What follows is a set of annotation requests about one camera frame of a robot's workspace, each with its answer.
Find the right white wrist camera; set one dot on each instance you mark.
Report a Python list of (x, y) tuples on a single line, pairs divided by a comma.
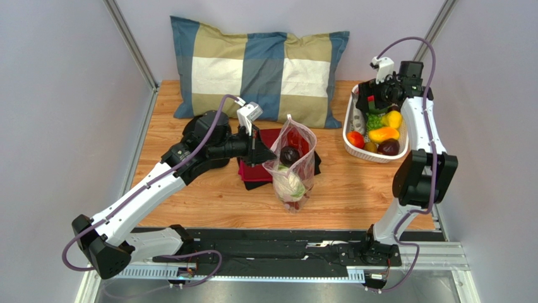
[(384, 67)]

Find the dark purple toy plum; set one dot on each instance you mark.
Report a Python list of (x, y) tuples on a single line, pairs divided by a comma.
[(289, 156)]

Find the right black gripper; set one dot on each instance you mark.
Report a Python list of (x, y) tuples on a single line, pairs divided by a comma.
[(369, 103)]

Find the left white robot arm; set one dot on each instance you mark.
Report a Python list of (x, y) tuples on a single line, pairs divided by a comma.
[(108, 239)]

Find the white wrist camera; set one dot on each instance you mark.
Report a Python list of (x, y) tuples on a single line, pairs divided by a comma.
[(384, 67), (247, 114)]

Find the orange toy fruit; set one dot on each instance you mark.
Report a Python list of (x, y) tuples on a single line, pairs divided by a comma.
[(370, 147)]

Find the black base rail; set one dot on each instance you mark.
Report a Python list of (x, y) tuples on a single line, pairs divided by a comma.
[(293, 253)]

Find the blue beige checked pillow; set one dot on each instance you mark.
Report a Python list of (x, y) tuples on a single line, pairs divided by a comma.
[(284, 74)]

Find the dark red folded cloth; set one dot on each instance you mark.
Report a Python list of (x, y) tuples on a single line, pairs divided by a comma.
[(258, 175)]

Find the orange yellow toy mango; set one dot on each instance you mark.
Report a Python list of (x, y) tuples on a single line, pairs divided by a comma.
[(380, 135)]

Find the black cap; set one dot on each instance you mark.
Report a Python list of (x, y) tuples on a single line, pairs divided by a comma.
[(197, 128)]

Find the clear zip top bag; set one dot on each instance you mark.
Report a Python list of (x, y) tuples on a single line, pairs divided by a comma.
[(307, 133)]

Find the toy cauliflower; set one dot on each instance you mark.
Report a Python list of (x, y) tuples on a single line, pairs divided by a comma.
[(288, 185)]

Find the green toy broccoli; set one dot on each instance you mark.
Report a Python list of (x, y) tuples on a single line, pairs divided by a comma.
[(373, 122)]

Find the grey toy fish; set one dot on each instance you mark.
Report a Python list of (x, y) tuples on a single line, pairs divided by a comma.
[(358, 121)]

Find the white plastic basket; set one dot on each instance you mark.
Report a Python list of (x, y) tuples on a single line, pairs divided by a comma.
[(404, 139)]

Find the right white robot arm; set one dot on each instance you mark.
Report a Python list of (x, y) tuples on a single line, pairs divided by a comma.
[(424, 176)]

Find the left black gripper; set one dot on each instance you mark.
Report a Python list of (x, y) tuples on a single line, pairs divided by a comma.
[(257, 152)]

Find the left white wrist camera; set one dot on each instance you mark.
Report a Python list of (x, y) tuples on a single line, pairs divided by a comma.
[(247, 114)]

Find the dark purple toy fruit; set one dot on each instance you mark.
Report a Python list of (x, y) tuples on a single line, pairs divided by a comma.
[(390, 147)]

